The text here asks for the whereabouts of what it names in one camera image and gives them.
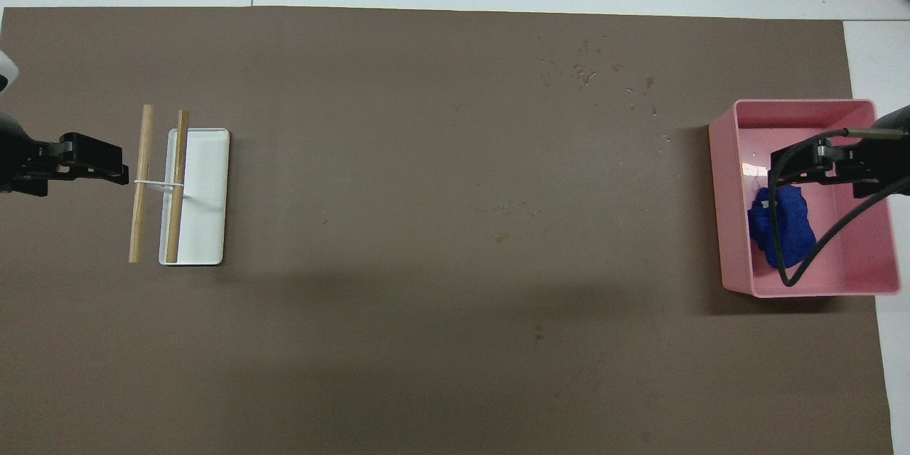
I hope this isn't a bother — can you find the wooden rack rod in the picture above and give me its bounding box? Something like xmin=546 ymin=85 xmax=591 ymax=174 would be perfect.
xmin=166 ymin=110 xmax=190 ymax=264
xmin=129 ymin=105 xmax=155 ymax=263

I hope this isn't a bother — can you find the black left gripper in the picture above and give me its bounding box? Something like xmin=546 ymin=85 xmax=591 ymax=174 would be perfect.
xmin=0 ymin=112 xmax=131 ymax=197

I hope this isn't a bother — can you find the blue towel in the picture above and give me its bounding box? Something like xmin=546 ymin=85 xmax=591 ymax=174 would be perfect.
xmin=748 ymin=185 xmax=817 ymax=269

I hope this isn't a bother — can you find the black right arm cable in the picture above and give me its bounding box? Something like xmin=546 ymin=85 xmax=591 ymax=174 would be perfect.
xmin=767 ymin=128 xmax=910 ymax=288

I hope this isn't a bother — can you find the pink plastic bin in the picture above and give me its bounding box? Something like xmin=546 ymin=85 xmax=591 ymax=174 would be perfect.
xmin=708 ymin=99 xmax=902 ymax=299

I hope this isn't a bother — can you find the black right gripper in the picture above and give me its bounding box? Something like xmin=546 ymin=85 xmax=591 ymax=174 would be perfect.
xmin=771 ymin=105 xmax=910 ymax=200

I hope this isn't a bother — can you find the brown table mat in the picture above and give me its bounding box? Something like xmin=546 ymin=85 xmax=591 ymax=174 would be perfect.
xmin=0 ymin=6 xmax=895 ymax=455

